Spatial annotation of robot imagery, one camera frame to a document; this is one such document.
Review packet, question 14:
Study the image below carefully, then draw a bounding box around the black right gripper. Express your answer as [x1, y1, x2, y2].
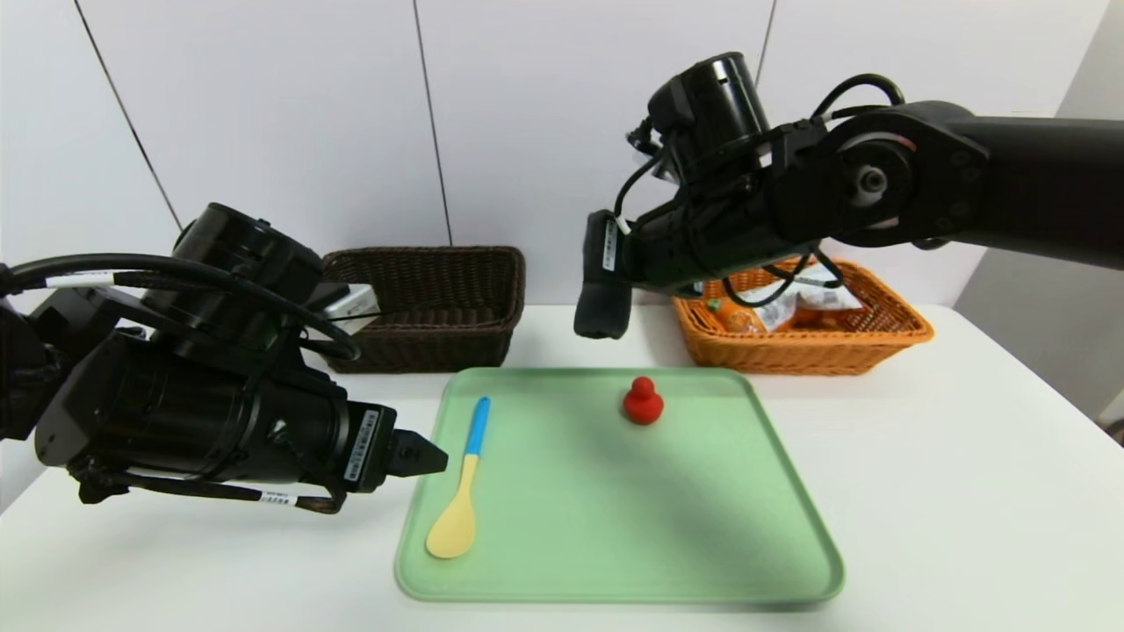
[573, 209, 655, 340]

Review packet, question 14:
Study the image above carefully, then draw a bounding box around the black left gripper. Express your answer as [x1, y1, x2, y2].
[259, 378, 450, 494]

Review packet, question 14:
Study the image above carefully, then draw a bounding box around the dark grey towel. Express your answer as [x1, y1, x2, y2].
[574, 263, 635, 341]

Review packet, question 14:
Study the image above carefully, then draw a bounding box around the yellow spoon with blue handle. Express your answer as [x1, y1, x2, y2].
[425, 396, 492, 560]

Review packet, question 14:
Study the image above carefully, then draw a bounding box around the red rubber duck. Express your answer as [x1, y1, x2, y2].
[623, 377, 665, 426]

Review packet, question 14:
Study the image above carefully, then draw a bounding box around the orange and silver snack bag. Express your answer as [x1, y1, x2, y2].
[707, 263, 866, 333]

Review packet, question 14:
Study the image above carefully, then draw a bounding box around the dark brown wicker basket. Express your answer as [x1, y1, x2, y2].
[321, 246, 526, 374]

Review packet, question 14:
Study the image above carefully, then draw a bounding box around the orange wicker basket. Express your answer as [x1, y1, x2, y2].
[672, 256, 934, 377]

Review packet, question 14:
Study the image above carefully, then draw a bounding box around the light green plastic tray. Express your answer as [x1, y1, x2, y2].
[394, 367, 846, 605]

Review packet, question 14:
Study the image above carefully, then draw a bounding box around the thin black tagged cable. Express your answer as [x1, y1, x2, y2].
[114, 474, 345, 515]

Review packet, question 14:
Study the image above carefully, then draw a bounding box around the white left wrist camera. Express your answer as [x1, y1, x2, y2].
[321, 283, 380, 336]

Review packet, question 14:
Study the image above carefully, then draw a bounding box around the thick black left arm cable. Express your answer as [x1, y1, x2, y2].
[0, 255, 361, 361]

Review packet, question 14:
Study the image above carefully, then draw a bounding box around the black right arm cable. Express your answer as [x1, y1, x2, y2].
[615, 75, 905, 308]

